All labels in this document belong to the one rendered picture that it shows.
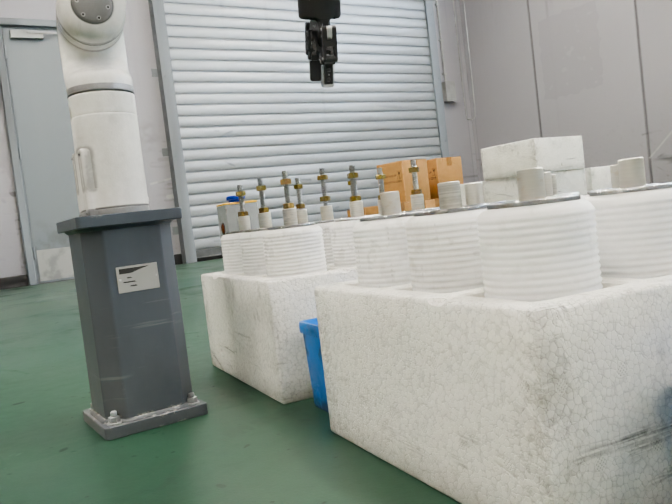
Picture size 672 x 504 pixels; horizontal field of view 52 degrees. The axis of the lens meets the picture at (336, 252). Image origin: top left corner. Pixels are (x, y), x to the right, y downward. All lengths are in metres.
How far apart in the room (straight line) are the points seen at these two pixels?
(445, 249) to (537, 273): 0.12
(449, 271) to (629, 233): 0.16
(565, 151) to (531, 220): 3.38
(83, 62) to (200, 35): 5.54
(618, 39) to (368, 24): 2.47
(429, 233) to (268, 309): 0.40
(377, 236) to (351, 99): 6.49
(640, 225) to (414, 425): 0.27
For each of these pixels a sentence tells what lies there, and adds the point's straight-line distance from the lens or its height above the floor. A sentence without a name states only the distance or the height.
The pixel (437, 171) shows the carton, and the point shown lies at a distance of 5.19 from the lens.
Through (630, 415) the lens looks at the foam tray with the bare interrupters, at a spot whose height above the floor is 0.09.
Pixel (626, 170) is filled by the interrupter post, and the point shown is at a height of 0.27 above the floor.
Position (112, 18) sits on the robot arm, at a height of 0.57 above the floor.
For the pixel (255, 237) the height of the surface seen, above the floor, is 0.24.
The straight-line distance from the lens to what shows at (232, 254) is 1.26.
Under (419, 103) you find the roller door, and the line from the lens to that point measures 7.76.
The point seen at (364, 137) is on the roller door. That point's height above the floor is 1.04.
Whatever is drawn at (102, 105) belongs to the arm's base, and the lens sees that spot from 1.02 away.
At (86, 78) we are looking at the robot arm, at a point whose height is 0.49.
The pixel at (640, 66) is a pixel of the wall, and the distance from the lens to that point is 6.95.
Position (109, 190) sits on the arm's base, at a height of 0.33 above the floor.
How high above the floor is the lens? 0.26
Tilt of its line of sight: 3 degrees down
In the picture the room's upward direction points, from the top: 7 degrees counter-clockwise
